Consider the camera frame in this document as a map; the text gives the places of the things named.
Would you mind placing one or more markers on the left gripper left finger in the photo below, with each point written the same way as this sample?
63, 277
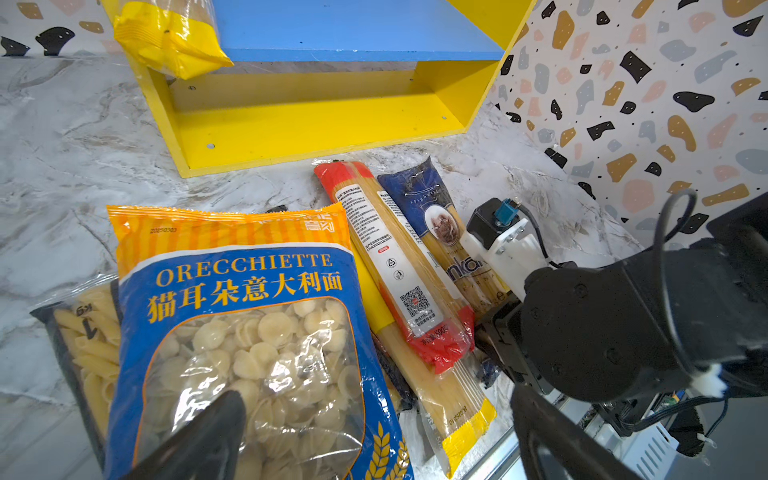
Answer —
206, 448

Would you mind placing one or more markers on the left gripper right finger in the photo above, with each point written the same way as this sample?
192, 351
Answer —
553, 447

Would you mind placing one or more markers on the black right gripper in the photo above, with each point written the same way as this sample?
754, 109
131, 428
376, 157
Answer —
595, 335

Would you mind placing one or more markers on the yellow Pastatime spaghetti pack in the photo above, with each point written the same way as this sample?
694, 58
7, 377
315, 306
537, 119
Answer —
178, 38

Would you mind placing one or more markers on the dark blue spaghetti pack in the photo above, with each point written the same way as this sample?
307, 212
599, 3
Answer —
423, 198

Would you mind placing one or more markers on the blue orange orecchiette bag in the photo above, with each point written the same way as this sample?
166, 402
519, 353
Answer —
267, 306

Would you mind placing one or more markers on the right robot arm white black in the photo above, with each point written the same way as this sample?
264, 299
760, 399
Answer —
713, 297

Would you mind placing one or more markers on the yellow shelf pink blue boards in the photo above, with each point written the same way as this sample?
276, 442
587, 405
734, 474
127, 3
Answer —
318, 78

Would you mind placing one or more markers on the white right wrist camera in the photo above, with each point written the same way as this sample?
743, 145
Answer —
496, 235

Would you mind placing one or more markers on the red spaghetti pack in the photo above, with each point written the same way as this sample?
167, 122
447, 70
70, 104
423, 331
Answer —
432, 315

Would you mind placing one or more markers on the clear black penne bag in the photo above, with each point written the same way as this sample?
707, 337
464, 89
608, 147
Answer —
83, 325

